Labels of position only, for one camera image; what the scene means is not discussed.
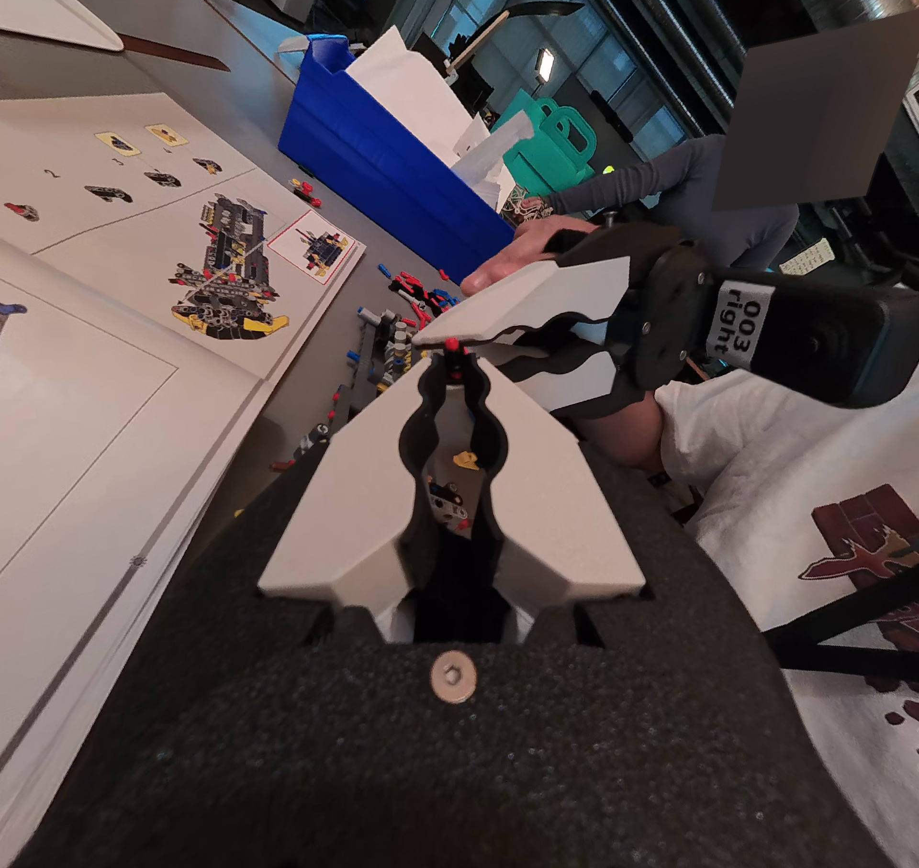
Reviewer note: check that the white printed t-shirt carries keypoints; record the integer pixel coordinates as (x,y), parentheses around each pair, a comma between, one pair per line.
(754,452)

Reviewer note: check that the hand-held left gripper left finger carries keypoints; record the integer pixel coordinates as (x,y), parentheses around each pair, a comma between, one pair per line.
(337,516)

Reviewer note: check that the small yellow lego piece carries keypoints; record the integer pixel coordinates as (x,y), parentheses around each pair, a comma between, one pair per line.
(467,460)

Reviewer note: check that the wooden board stand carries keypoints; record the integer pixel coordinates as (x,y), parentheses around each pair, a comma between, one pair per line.
(477,39)

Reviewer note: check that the person's right hand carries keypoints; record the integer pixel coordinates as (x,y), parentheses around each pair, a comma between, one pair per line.
(517,254)

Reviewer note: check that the cluster of small lego bushes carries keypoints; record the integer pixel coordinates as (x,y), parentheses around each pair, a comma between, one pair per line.
(305,190)

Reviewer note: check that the person's right forearm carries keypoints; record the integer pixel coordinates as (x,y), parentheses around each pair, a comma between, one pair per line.
(624,430)

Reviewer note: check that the grey black lego chassis assembly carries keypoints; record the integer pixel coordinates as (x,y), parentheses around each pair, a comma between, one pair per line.
(380,358)

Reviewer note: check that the white paper sheets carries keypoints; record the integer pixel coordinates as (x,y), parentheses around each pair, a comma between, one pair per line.
(402,78)

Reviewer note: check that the white tablet stand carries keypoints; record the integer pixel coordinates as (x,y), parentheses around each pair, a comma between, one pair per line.
(43,7)

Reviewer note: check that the teal fabric bag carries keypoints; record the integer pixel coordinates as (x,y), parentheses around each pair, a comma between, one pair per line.
(545,157)

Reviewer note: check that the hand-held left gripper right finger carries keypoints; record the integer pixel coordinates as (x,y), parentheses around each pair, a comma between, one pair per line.
(567,516)

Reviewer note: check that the pile of red blue lego pins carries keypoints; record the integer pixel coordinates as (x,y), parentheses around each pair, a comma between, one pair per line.
(416,290)

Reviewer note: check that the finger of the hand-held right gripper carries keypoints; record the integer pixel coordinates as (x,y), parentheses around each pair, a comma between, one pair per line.
(574,383)
(531,297)

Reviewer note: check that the white instruction booklet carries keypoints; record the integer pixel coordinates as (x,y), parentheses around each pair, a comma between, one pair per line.
(108,380)

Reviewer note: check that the small black lego connector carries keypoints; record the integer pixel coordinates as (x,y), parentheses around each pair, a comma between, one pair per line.
(454,367)

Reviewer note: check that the blue plastic bin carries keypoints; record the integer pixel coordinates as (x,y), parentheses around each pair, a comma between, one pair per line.
(373,157)

